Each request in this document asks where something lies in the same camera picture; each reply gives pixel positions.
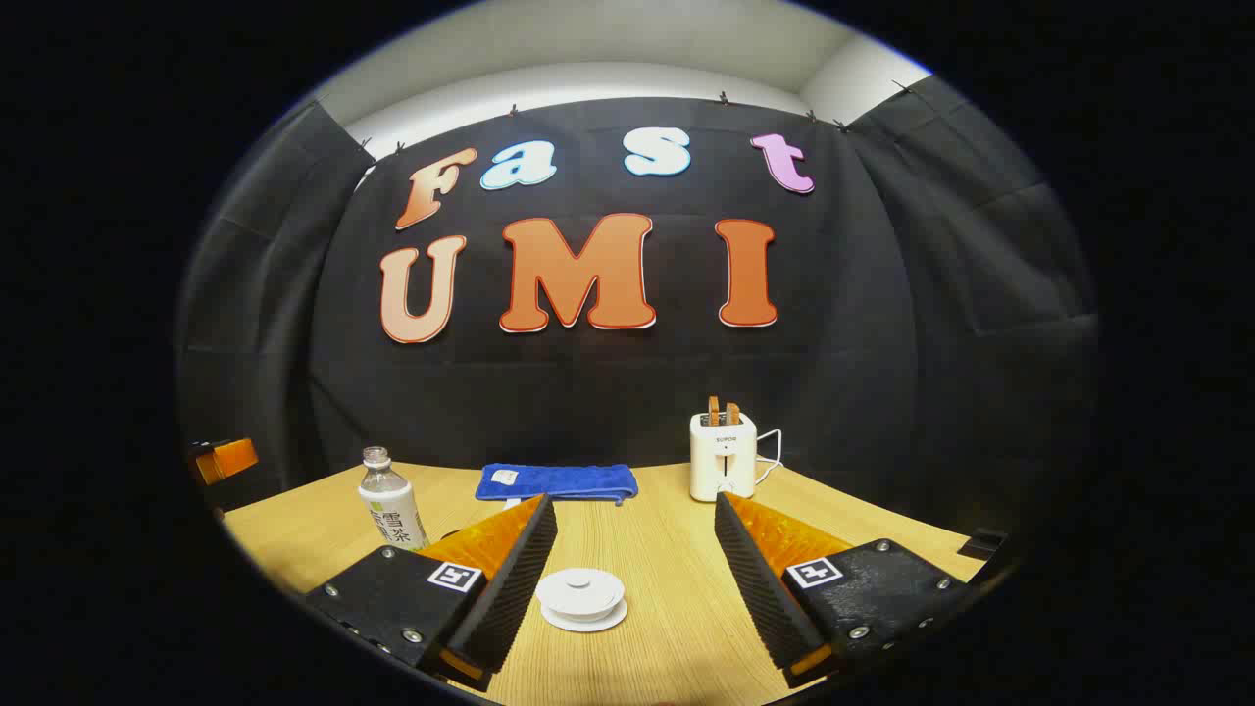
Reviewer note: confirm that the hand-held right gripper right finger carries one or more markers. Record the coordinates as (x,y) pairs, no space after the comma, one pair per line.
(760,579)

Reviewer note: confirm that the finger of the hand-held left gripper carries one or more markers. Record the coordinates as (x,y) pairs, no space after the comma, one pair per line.
(227,459)

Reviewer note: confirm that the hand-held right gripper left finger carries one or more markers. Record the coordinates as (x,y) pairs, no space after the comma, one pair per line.
(510,588)

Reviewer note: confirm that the clear water bottle white label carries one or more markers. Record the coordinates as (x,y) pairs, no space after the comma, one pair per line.
(388,495)

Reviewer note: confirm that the white saucer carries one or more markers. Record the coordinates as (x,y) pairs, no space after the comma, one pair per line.
(588,628)

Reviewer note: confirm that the blue towel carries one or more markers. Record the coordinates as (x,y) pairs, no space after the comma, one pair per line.
(559,482)

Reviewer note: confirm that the white toaster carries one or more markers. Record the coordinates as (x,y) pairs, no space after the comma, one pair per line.
(723,461)

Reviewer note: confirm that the black backdrop cloth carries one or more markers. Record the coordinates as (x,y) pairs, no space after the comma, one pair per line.
(588,392)

